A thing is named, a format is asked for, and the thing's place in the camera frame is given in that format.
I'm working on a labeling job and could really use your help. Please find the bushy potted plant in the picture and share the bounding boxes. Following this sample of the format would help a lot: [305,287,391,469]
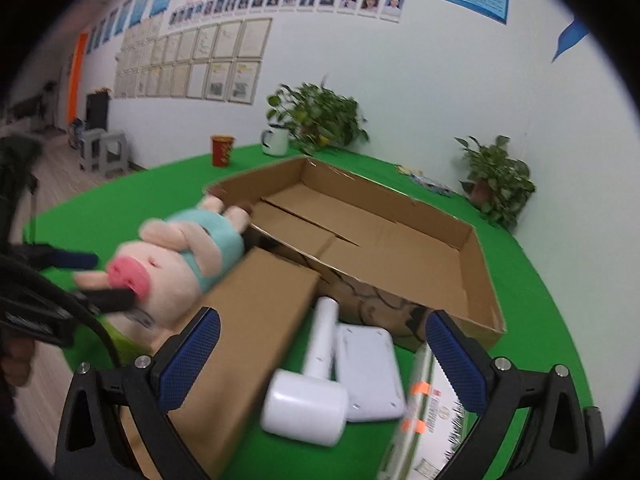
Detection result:
[266,80,371,157]

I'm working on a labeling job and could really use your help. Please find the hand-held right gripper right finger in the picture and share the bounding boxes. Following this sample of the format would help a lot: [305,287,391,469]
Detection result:
[424,309,589,480]

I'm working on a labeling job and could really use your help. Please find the blue wall sticker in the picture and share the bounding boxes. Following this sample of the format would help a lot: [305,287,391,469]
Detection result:
[551,19,591,63]

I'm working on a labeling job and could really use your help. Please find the black cable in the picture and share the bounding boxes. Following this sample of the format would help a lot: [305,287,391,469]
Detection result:
[64,294,121,369]

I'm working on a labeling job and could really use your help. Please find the small potted plant pink pot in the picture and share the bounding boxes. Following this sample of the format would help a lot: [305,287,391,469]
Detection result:
[454,135,537,231]

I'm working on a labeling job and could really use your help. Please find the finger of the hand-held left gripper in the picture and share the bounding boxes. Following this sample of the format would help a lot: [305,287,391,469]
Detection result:
[10,242,100,271]
[75,287,136,315]

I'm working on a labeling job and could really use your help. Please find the white plastic device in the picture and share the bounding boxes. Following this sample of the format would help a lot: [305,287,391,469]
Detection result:
[334,323,407,422]

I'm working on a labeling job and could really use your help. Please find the white green carton orange stickers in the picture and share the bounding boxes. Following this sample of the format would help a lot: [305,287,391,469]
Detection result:
[375,342,481,480]

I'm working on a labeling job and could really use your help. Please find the red paper cup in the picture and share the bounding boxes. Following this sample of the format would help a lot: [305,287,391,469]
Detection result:
[210,134,236,167]

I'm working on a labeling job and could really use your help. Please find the orange pillar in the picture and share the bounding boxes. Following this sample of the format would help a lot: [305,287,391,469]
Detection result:
[66,32,89,126]

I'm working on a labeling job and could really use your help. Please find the large cardboard box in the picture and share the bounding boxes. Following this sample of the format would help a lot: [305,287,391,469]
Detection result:
[204,156,507,352]

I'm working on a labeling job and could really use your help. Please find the small brown cardboard box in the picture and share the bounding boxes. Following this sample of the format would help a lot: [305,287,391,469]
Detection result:
[120,246,322,478]

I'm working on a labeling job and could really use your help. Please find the white hair dryer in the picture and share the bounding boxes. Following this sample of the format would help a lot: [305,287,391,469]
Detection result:
[260,296,349,448]

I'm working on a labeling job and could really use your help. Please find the blue white packets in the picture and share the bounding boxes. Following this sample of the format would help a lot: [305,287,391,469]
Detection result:
[397,164,453,196]

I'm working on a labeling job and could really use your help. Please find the person's left hand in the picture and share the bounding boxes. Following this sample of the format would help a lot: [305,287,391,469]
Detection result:
[0,337,34,387]

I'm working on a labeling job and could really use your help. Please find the wall of framed certificates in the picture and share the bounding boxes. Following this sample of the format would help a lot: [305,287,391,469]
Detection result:
[114,17,273,106]

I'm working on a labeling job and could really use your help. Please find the black cabinet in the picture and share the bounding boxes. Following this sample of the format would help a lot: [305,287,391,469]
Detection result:
[86,90,111,131]

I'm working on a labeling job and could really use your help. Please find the grey plastic stool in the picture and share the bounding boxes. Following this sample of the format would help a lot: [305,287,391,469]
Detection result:
[100,131,129,177]
[77,129,104,171]

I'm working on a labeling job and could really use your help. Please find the white enamel mug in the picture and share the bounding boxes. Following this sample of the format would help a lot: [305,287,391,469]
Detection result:
[261,126,290,156]

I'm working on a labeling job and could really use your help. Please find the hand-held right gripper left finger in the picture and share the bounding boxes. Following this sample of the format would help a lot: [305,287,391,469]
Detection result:
[54,306,221,480]

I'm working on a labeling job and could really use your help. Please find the pink pig plush toy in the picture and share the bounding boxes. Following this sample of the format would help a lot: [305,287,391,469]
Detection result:
[75,194,253,333]

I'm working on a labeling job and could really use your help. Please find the row of portrait photos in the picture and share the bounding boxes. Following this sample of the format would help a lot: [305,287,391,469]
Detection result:
[169,0,406,28]

